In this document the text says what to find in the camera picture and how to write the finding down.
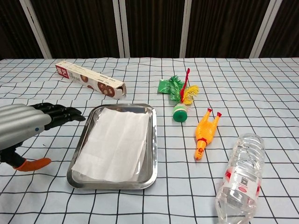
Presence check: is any checkered white tablecloth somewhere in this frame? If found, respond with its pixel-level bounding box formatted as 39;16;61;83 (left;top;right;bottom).
0;57;299;224

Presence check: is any stainless steel tray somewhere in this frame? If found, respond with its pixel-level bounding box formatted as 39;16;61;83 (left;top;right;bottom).
66;103;158;190

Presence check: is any clear plastic water bottle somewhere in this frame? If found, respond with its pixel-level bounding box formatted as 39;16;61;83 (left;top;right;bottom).
214;133;266;224

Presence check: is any long baking paper box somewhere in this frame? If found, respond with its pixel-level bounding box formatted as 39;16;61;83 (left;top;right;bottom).
55;60;128;98

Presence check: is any white parchment paper sheet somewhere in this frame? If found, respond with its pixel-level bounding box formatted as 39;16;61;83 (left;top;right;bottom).
71;107;149;182

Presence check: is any green feather shuttlecock toy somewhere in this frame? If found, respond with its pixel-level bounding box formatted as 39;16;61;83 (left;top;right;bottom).
167;68;199;123

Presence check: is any small green foil packet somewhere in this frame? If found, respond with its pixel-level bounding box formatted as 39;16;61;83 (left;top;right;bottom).
157;79;172;95

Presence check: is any yellow rubber chicken toy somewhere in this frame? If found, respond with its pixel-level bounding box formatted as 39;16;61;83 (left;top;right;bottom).
193;108;222;161

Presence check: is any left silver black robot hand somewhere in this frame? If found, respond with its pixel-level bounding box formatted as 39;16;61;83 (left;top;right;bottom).
0;102;87;172

